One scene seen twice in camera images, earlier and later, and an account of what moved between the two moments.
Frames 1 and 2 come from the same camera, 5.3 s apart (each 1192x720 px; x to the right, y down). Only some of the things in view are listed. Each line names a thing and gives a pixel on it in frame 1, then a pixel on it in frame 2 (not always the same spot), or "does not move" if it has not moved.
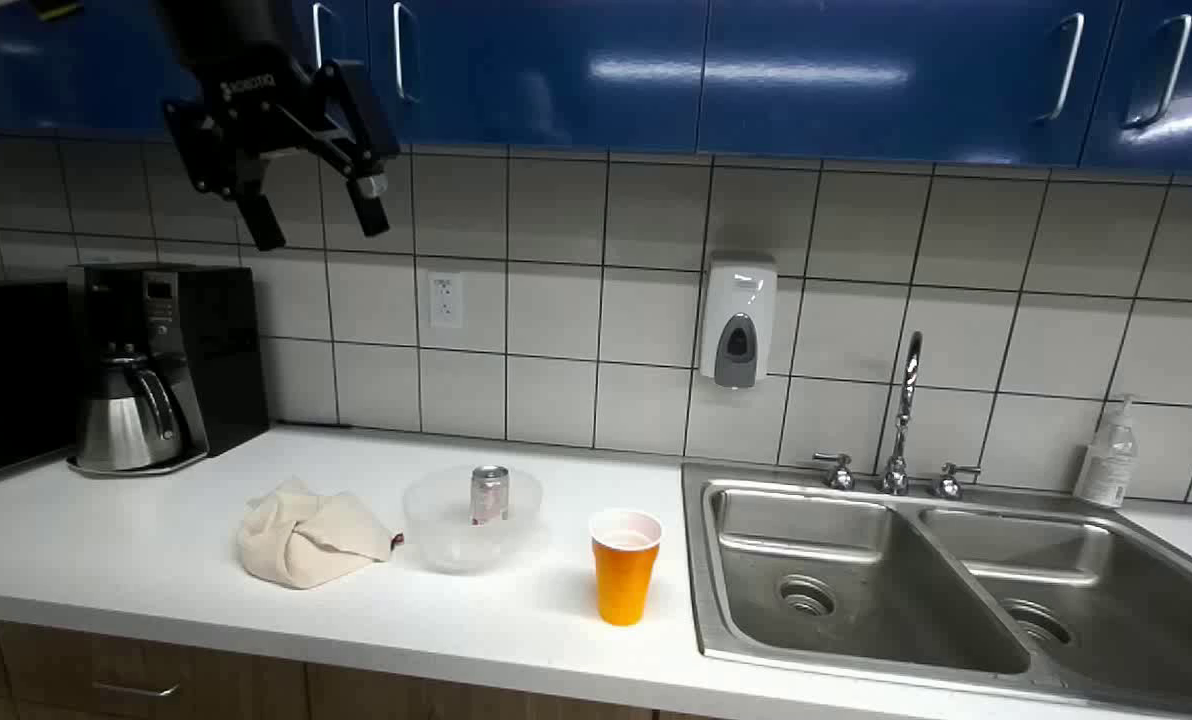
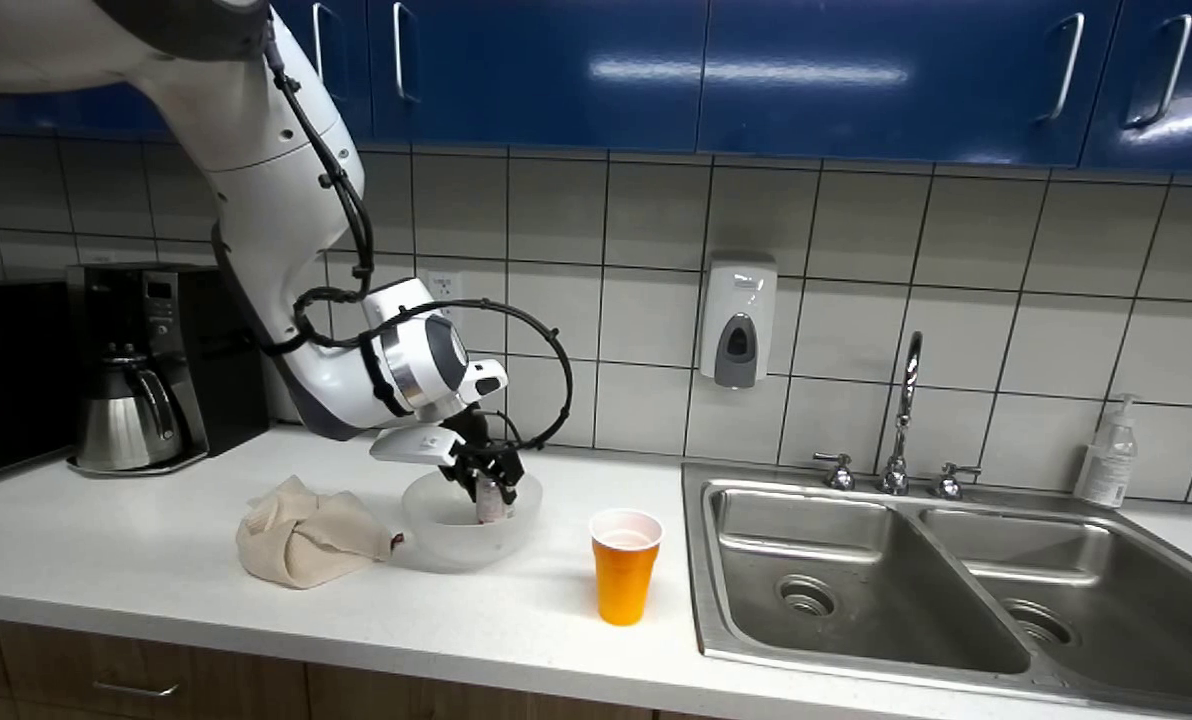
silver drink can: [488, 495] does not move
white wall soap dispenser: [737, 321] does not move
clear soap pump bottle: [1111, 462] does not move
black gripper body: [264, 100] -> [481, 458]
